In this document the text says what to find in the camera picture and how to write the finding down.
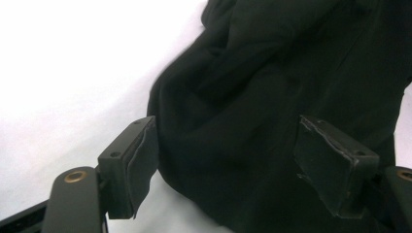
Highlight black pants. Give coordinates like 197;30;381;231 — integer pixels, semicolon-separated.
146;0;412;233

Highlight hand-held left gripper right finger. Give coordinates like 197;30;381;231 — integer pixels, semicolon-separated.
293;115;381;219

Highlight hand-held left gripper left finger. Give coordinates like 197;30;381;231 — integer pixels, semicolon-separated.
97;116;159;220

